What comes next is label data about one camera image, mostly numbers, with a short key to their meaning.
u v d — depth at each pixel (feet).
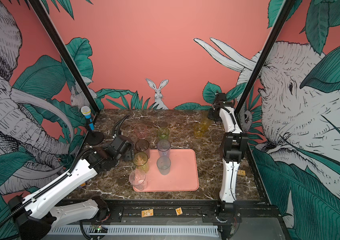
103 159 1.61
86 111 2.88
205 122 3.39
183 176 2.82
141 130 3.46
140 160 2.80
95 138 3.34
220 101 2.45
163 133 3.33
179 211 2.45
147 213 2.44
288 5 2.25
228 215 2.21
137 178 2.78
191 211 2.50
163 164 2.89
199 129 3.49
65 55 2.83
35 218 1.28
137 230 2.30
